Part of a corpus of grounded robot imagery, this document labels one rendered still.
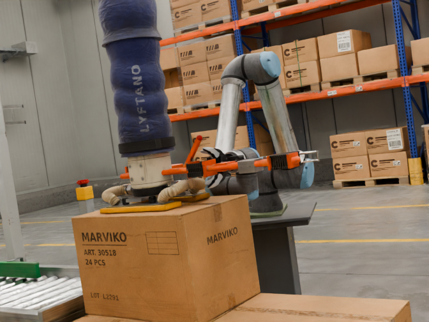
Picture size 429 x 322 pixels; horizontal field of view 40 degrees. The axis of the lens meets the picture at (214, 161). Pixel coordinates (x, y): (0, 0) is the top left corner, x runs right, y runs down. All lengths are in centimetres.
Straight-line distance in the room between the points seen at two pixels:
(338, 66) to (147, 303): 771
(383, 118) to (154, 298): 884
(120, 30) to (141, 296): 100
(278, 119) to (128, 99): 80
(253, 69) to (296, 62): 728
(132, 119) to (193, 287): 68
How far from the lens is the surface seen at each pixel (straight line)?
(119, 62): 233
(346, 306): 218
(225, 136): 260
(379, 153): 949
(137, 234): 222
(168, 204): 220
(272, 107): 275
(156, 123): 230
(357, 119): 1093
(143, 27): 233
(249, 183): 246
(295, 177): 293
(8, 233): 588
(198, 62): 1082
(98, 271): 243
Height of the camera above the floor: 121
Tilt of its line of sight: 3 degrees down
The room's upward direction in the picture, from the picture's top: 8 degrees counter-clockwise
